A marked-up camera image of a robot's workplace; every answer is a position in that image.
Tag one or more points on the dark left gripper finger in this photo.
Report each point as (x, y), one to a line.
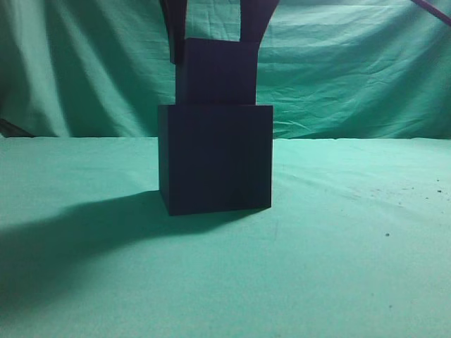
(255, 16)

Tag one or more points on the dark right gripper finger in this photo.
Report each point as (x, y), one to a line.
(174, 15)

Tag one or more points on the dark blue cube block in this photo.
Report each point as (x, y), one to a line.
(217, 72)

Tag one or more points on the dark blue groove box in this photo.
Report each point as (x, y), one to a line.
(215, 158)

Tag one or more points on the green cloth cover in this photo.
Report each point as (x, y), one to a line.
(356, 243)

